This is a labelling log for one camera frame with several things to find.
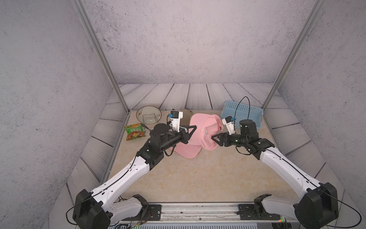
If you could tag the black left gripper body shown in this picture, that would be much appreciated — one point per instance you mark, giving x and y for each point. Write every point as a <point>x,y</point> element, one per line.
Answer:
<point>172,139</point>

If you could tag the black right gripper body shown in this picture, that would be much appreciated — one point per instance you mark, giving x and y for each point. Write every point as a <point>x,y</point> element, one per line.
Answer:
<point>235,140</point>

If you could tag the beige baseball cap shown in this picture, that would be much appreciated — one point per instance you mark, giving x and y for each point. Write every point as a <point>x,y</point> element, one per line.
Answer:
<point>187,114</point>

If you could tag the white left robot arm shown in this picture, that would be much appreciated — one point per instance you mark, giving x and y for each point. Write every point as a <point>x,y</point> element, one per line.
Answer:
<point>107,193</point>

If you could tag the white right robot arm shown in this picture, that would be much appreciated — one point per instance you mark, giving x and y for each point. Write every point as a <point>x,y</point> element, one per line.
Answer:
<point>317,205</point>

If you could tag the green glass plate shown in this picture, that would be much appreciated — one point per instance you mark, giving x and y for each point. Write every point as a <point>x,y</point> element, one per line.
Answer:
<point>147,110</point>

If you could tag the light blue perforated basket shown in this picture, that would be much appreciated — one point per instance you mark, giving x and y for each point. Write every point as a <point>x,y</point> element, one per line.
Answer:
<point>243,112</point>

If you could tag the green snack packet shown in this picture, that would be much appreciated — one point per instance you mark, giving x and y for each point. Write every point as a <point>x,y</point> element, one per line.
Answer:
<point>134,131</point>

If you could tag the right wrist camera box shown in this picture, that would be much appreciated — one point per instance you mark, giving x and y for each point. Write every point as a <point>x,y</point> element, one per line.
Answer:
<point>230,124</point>

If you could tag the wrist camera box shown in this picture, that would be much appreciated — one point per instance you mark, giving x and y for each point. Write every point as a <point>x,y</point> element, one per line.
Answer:
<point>230,124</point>
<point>175,118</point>

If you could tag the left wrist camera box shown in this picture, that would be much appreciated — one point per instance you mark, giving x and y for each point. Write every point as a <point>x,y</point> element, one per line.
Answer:
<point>175,118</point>

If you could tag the metal wire plate stand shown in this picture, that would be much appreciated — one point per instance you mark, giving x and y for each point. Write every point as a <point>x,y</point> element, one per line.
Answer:
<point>149,119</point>

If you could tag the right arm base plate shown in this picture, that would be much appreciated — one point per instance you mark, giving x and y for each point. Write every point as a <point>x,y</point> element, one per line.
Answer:
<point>253,212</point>

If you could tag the aluminium front rail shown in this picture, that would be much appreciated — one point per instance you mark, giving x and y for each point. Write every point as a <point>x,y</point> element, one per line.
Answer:
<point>197,214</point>

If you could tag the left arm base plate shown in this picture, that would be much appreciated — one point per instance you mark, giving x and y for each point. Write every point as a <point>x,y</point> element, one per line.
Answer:
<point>150,213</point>

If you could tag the right aluminium frame post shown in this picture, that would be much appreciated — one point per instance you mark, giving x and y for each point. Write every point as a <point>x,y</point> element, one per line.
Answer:
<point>306,29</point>

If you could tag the aluminium frame post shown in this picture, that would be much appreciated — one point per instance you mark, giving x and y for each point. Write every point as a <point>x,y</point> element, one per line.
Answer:
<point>99,51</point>
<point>306,29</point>

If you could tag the left aluminium frame post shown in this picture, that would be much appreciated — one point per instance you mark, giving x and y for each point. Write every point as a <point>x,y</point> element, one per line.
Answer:
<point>99,51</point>

